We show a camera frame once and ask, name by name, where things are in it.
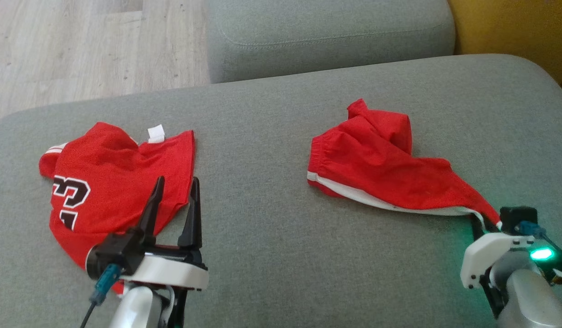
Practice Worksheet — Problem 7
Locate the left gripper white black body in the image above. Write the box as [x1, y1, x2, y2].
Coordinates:
[125, 243, 209, 292]

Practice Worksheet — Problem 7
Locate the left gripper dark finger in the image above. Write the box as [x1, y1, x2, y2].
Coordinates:
[134, 176, 165, 249]
[178, 177, 203, 250]

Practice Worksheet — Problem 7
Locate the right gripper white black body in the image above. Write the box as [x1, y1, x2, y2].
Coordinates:
[460, 231, 560, 290]

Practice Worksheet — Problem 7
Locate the red white numbered jersey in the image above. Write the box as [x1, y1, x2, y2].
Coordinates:
[39, 122, 196, 295]

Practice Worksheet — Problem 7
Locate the red shorts white stripe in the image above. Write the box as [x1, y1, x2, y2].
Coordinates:
[307, 98, 503, 231]

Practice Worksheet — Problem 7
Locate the large grey sofa seat cushion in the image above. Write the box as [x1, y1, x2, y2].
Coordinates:
[0, 54, 562, 328]

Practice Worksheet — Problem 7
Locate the yellow and grey sofa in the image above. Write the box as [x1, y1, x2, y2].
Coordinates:
[447, 0, 562, 85]

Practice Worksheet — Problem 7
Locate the right camera blue-plug cable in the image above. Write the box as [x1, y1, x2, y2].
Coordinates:
[517, 220, 549, 241]

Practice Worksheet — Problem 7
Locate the camera blue-plug cable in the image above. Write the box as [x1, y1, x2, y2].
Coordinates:
[80, 263, 123, 328]
[517, 220, 549, 241]

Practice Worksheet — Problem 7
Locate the left camera blue-plug cable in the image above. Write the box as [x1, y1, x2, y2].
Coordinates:
[80, 263, 123, 328]

